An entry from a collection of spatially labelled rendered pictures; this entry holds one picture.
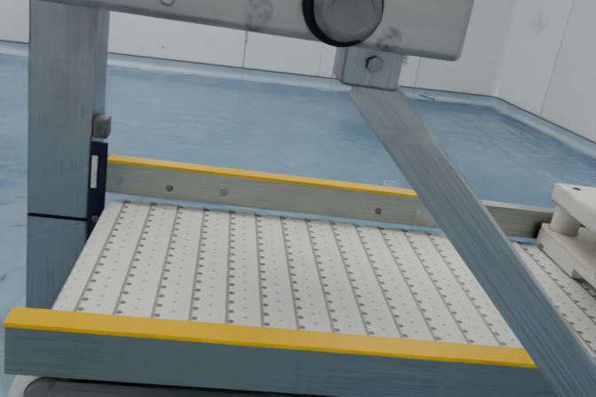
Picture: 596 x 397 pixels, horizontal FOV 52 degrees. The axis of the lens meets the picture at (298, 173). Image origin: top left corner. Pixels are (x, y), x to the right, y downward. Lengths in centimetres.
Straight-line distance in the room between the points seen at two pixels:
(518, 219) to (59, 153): 47
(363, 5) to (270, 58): 537
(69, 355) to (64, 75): 31
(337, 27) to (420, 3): 5
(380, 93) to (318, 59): 539
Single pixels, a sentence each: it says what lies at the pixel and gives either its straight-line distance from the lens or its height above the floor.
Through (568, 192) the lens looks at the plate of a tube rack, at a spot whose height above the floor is 90.
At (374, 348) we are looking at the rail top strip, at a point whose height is 87.
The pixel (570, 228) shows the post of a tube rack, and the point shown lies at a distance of 67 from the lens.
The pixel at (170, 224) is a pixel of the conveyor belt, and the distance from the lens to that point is 57.
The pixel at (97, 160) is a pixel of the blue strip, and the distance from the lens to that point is 62.
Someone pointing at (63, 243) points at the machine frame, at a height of 77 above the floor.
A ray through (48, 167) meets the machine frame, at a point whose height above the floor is 85.
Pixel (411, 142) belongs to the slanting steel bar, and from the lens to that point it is 31.
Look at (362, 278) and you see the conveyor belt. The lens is 52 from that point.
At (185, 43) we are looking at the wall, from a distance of 549.
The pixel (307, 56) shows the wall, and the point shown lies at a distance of 568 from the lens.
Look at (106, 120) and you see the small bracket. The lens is 61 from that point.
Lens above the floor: 107
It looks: 19 degrees down
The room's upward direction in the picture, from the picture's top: 9 degrees clockwise
